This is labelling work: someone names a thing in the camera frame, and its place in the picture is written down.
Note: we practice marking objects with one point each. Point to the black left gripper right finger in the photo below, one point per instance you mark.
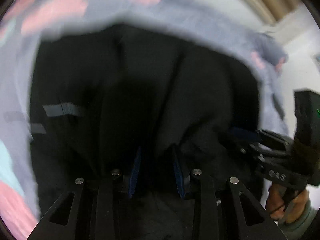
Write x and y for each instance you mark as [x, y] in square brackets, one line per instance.
[219, 201]

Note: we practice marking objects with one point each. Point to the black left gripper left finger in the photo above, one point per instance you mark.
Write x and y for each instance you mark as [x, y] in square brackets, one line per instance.
[92, 208]

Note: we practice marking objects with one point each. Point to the black jacket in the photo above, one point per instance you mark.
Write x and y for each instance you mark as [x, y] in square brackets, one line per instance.
[126, 99]

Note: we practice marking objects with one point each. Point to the grey right sleeve forearm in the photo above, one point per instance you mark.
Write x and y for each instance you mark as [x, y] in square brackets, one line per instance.
[296, 229]

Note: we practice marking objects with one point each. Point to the person's right hand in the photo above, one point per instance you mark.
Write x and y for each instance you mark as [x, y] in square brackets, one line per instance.
[275, 205]

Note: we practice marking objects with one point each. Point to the grey floral fleece blanket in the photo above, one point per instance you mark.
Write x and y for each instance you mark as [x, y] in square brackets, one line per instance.
[231, 26]

